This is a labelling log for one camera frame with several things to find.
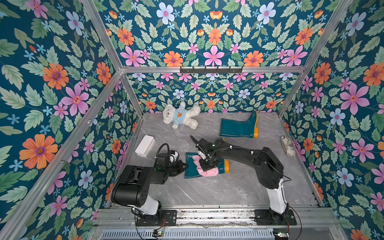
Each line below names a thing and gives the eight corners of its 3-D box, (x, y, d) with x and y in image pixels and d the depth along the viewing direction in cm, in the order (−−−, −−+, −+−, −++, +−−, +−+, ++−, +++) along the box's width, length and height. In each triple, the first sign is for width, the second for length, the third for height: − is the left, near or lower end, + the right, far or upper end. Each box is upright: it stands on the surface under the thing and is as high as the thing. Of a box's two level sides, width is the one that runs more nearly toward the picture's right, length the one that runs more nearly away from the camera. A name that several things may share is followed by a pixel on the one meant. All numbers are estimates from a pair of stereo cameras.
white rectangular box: (136, 156, 99) (133, 151, 94) (147, 139, 107) (145, 134, 103) (147, 158, 97) (144, 154, 93) (156, 141, 106) (154, 136, 102)
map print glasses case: (286, 157, 98) (288, 154, 95) (278, 138, 108) (280, 135, 105) (295, 157, 98) (298, 154, 95) (287, 138, 108) (289, 135, 105)
